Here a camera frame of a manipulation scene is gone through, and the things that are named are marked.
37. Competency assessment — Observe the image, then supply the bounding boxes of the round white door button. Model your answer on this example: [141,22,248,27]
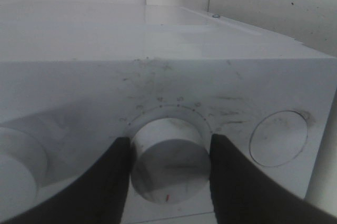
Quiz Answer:
[249,111,308,167]

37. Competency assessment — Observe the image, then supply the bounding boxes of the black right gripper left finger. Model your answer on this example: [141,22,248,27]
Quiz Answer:
[6,137,132,223]

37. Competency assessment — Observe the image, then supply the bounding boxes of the white upper power knob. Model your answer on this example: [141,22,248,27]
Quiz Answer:
[1,128,47,214]

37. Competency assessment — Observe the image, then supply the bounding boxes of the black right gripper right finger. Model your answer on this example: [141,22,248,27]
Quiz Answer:
[210,134,336,223]

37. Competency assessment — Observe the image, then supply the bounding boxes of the white microwave oven body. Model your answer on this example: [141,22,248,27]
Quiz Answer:
[1,0,336,222]

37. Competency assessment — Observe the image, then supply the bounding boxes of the white timer knob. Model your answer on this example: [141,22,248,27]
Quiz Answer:
[131,118,211,204]

